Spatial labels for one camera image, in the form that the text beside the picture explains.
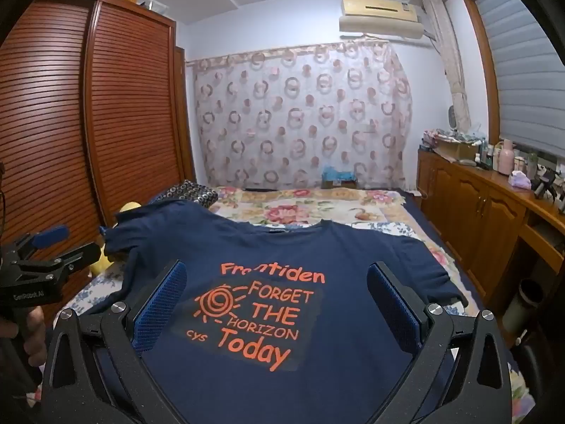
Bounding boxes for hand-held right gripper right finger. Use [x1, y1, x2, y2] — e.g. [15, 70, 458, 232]
[366, 261, 515, 424]

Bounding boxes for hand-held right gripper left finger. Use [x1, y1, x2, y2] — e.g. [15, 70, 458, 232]
[42, 260, 190, 424]

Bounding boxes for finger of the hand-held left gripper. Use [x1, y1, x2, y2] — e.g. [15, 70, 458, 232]
[9, 242, 102, 281]
[0, 225, 70, 270]

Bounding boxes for navy printed t-shirt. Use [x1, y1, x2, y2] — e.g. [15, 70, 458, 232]
[82, 199, 469, 424]

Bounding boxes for person's left hand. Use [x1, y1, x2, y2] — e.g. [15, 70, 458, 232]
[20, 307, 47, 358]

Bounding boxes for yellow plush toy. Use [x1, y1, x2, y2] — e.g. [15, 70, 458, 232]
[90, 202, 142, 277]

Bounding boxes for blue floral bedspread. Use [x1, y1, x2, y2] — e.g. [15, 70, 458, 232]
[55, 221, 537, 424]

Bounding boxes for dark medallion patterned folded cloth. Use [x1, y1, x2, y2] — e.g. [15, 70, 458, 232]
[152, 179, 219, 208]

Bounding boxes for wooden sideboard cabinet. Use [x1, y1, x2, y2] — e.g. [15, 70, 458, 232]
[417, 148, 565, 314]

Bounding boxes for grey trash bin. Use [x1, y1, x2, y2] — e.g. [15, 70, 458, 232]
[502, 277, 545, 334]

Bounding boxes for wooden louvred wardrobe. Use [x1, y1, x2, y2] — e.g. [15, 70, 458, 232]
[0, 0, 197, 319]

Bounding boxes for blue box by curtain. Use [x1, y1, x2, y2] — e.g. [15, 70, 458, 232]
[322, 165, 356, 182]

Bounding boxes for pink floral blanket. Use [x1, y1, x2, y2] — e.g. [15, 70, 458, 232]
[207, 185, 464, 275]

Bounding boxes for open cardboard box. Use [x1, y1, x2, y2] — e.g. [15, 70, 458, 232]
[435, 139, 480, 162]

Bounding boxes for row of small cosmetic bottles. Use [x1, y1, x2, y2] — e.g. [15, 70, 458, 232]
[474, 139, 501, 171]

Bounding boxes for purple pouch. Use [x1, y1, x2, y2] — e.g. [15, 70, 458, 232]
[509, 171, 533, 192]

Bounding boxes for pink bottle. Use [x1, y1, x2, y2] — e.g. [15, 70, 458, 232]
[498, 139, 515, 175]

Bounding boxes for black tripod gadgets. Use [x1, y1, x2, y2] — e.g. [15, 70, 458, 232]
[533, 169, 565, 209]

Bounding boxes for circle patterned sheer curtain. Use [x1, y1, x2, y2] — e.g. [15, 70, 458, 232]
[185, 41, 413, 190]

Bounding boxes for tied floral curtain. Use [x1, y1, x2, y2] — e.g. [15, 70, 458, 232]
[423, 0, 472, 133]

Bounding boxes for white air conditioner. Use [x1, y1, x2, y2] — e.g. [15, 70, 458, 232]
[338, 0, 435, 47]

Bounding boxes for wooden window frame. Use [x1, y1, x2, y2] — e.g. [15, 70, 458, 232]
[459, 0, 501, 142]

